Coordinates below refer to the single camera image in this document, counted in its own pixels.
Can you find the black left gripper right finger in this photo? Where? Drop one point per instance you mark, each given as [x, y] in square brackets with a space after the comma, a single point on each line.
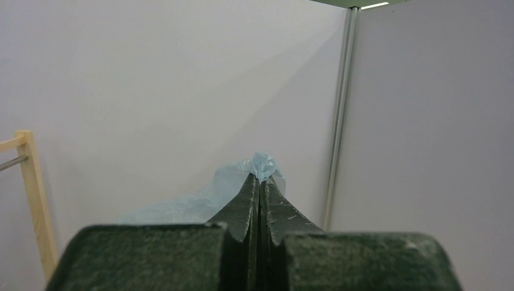
[296, 254]

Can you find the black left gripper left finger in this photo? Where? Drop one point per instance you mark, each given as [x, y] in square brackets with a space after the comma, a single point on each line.
[219, 254]

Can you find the light blue plastic trash bag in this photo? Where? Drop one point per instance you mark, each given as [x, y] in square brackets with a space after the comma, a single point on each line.
[199, 207]

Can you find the metal rack rod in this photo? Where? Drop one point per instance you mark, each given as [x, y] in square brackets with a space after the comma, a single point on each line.
[13, 162]

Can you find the aluminium corner frame post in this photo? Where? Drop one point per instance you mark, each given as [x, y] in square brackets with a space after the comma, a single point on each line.
[344, 72]

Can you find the wooden clothes rack frame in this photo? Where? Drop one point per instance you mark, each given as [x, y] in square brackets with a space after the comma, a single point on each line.
[24, 143]

